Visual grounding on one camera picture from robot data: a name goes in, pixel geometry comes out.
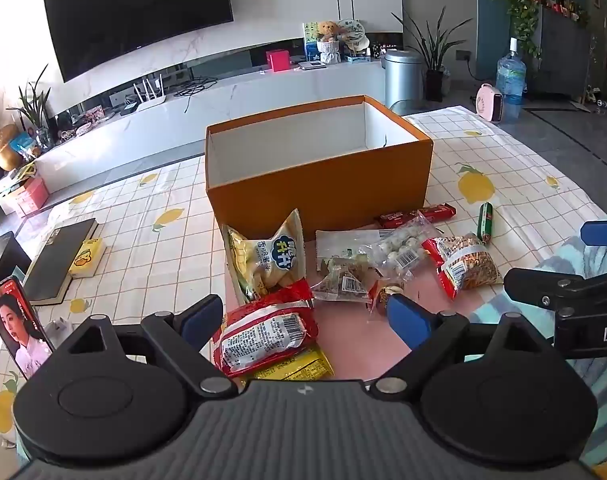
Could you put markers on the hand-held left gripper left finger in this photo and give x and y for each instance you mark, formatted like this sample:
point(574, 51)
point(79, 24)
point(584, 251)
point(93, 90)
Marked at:
point(201, 316)

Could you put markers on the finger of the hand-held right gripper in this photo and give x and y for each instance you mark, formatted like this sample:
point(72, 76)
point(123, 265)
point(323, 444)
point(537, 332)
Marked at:
point(543, 286)
point(603, 233)

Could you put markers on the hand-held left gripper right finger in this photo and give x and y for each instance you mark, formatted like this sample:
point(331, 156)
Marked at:
point(408, 319)

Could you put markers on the red white-label snack packet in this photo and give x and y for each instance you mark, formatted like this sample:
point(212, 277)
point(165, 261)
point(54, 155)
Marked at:
point(263, 340)

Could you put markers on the red peanut packet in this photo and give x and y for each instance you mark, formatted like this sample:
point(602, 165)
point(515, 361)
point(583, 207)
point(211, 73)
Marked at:
point(471, 265)

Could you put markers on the clear bag of brown snacks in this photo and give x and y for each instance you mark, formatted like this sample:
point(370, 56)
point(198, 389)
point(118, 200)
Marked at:
point(341, 280)

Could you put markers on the yellow white chips bag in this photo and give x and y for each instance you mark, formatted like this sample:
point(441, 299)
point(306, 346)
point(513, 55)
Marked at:
point(278, 260)

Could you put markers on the yellow snack packet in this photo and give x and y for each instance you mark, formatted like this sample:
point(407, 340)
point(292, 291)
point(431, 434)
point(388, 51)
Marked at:
point(303, 367)

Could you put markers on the orange cardboard box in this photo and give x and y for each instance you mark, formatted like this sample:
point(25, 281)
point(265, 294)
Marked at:
point(323, 180)

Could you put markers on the small red wrapped snack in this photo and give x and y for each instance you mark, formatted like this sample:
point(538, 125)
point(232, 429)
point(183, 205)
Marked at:
point(381, 297)

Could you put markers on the pink mat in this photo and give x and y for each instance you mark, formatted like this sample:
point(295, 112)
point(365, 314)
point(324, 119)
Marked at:
point(353, 330)

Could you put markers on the teal striped cloth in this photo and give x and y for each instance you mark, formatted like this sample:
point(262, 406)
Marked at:
point(598, 400)

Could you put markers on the clear bag of white balls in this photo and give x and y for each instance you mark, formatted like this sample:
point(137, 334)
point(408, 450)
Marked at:
point(401, 250)

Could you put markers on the green wrapped sausage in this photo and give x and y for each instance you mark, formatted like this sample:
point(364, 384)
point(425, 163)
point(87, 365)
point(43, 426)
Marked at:
point(485, 222)

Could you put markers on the red snack bar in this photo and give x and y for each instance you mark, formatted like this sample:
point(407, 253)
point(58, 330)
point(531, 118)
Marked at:
point(418, 214)

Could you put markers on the yellow duck-print box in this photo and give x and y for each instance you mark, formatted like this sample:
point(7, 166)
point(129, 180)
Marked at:
point(86, 259)

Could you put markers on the white charger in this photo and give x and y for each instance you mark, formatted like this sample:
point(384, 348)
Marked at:
point(59, 331)

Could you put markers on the black notebook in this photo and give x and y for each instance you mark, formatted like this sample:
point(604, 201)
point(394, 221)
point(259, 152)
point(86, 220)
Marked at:
point(58, 260)

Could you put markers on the pink space heater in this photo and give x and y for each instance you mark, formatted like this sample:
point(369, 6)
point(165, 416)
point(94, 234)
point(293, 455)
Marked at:
point(491, 102)

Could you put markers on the large water bottle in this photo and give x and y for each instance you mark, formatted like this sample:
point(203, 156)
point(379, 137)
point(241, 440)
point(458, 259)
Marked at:
point(511, 82)

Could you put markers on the grey cabinet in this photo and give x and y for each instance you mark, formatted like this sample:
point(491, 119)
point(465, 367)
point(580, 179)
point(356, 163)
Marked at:
point(558, 55)

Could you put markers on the smartphone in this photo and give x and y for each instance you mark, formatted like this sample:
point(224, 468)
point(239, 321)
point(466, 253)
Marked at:
point(13, 325)

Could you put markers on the pink storage box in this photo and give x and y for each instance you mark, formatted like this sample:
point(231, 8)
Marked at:
point(31, 197)

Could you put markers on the white television console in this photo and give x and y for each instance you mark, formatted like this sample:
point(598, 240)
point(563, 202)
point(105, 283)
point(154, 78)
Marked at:
point(233, 110)

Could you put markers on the white router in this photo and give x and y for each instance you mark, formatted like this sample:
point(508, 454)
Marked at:
point(151, 100)

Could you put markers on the silver trash can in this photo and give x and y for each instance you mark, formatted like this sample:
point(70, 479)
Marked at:
point(403, 80)

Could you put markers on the trailing green plant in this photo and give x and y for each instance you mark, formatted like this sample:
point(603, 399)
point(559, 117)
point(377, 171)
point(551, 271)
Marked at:
point(521, 5)

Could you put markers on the long-leaf potted plant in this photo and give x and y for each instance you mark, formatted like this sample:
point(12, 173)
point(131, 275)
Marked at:
point(433, 60)

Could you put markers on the orange round vase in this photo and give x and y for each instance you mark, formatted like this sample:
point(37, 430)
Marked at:
point(6, 150)

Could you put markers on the small potted grass plant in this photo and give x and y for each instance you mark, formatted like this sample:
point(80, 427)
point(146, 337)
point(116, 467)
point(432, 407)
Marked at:
point(36, 110)

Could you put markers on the white knitted pot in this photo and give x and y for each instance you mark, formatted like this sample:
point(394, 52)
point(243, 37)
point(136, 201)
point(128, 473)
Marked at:
point(329, 52)

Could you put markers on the white round hand fan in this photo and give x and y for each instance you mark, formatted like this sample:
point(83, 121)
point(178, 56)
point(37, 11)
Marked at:
point(352, 30)

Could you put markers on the green printed box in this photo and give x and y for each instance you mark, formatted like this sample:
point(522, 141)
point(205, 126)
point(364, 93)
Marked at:
point(311, 40)

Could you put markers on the teddy bear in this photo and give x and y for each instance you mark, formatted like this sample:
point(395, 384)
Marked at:
point(327, 31)

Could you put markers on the wall television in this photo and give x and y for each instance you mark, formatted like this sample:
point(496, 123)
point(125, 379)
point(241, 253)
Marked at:
point(138, 10)

